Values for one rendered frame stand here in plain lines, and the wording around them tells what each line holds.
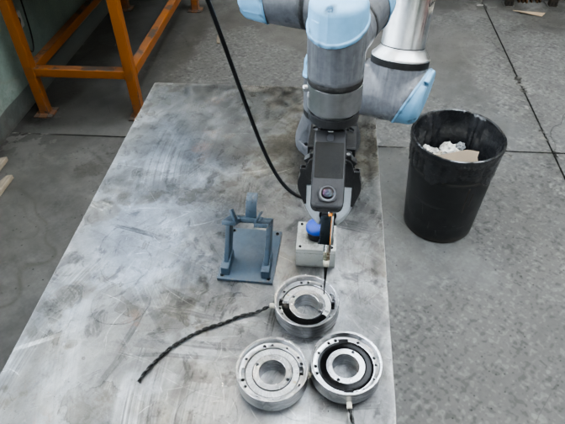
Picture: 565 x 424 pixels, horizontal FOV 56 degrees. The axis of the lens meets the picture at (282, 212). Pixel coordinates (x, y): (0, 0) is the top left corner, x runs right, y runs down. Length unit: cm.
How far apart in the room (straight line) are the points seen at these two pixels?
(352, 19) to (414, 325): 139
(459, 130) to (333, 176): 149
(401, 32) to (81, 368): 80
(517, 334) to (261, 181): 116
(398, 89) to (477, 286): 115
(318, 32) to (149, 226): 57
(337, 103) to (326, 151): 7
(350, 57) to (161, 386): 54
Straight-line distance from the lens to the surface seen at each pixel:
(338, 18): 65
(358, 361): 82
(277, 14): 80
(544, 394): 189
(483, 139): 215
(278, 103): 139
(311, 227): 93
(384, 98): 108
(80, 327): 95
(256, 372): 81
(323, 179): 72
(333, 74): 68
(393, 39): 107
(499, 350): 192
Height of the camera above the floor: 153
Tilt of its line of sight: 43 degrees down
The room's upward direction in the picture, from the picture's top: 1 degrees counter-clockwise
